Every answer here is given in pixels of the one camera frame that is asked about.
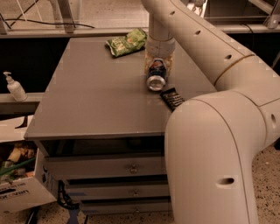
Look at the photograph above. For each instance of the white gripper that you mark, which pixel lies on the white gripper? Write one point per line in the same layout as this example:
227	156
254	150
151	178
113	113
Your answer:
160	47

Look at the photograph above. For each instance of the blue pepsi can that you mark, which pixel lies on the blue pepsi can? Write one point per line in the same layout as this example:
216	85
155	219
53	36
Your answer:
157	75

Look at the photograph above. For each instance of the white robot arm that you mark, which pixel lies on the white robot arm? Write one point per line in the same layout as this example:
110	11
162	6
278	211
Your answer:
210	140

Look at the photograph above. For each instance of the green chip bag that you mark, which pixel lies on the green chip bag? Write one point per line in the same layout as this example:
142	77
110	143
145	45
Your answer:
132	42

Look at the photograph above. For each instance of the black snack bar wrapper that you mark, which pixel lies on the black snack bar wrapper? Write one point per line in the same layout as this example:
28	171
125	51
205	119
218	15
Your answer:
172	98

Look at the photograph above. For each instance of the grey drawer cabinet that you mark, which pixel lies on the grey drawer cabinet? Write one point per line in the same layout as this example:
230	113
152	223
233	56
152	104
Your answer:
97	106

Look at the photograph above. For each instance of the white pump bottle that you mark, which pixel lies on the white pump bottle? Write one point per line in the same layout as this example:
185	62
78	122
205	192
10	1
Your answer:
15	88

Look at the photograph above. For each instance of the bottom grey drawer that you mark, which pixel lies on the bottom grey drawer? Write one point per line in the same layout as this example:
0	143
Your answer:
127	207

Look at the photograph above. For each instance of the grey drawer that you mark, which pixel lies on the grey drawer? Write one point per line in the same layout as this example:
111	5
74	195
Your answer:
127	207
107	167
109	192

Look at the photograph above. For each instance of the top grey drawer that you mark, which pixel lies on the top grey drawer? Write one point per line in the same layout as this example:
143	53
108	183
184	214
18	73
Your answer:
107	167

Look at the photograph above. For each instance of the middle grey drawer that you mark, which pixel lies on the middle grey drawer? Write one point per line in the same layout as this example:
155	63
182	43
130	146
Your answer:
109	192

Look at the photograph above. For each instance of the grey metal railing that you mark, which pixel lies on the grey metal railing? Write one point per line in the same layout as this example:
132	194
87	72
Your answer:
96	32

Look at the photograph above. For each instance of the white cardboard box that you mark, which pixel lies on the white cardboard box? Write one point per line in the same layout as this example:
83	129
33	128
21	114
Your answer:
24	181

